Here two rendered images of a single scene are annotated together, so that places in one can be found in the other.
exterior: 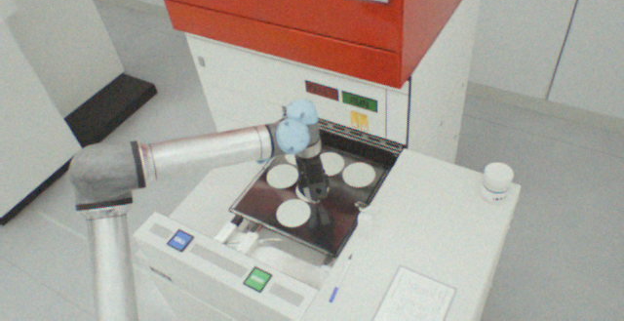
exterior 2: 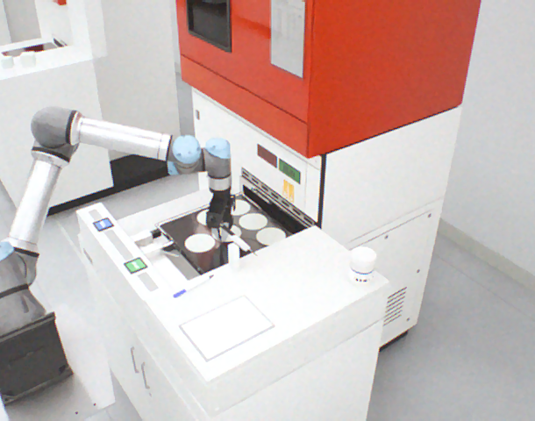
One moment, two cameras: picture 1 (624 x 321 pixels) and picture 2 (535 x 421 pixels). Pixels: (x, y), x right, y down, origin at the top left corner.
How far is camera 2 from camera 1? 0.75 m
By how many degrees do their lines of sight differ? 18
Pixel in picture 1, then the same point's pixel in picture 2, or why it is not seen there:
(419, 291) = (244, 316)
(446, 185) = (326, 260)
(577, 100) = not seen: outside the picture
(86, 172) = (39, 117)
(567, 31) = not seen: outside the picture
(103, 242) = (35, 176)
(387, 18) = (302, 90)
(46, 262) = (42, 260)
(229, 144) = (136, 135)
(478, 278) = (297, 325)
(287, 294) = (149, 281)
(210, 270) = (109, 248)
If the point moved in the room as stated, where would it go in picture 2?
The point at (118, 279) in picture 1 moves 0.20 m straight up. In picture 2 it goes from (33, 205) to (17, 143)
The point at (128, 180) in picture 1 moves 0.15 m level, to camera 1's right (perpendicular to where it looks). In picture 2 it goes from (59, 131) to (106, 139)
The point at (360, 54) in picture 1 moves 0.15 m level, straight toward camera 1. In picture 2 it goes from (285, 120) to (262, 140)
